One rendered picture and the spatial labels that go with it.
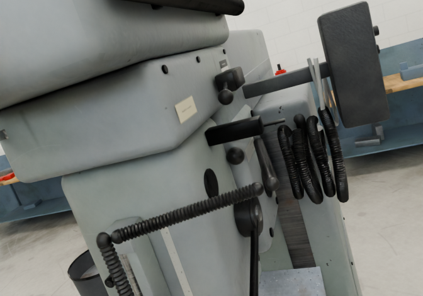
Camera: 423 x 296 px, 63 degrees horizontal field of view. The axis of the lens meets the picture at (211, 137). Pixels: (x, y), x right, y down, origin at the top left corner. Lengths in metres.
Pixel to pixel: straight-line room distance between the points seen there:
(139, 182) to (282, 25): 4.30
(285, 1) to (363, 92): 4.04
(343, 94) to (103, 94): 0.43
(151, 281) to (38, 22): 0.33
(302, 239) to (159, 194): 0.59
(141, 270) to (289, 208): 0.54
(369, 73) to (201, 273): 0.43
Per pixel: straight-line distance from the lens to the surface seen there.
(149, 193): 0.44
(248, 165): 0.62
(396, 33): 4.75
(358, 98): 0.66
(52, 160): 0.45
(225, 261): 0.49
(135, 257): 0.45
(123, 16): 0.32
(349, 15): 0.65
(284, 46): 4.66
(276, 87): 0.74
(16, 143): 0.48
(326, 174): 0.69
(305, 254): 0.99
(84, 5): 0.28
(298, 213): 0.93
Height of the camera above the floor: 1.71
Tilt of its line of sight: 12 degrees down
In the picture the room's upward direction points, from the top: 18 degrees counter-clockwise
